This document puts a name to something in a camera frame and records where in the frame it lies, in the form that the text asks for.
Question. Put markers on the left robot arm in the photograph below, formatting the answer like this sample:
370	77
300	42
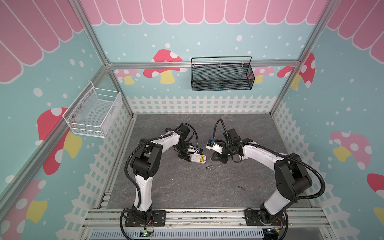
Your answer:
144	162

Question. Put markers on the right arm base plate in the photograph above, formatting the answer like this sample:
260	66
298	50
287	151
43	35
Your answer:
256	217

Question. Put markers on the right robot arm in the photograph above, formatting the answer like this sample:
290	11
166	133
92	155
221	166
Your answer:
295	180

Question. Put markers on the aluminium frame post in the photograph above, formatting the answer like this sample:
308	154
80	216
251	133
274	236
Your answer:
106	68

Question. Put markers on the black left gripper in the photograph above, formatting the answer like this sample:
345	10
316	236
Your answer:
184	156

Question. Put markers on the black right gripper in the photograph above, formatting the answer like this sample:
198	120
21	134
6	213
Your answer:
224	154

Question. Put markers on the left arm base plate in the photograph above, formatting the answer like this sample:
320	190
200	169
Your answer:
150	218

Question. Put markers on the black mesh wall basket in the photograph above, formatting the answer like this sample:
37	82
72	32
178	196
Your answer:
222	73

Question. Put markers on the white wire wall basket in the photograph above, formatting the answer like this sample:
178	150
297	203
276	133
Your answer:
93	112

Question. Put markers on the white remote with green buttons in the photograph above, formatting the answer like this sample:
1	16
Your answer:
196	158

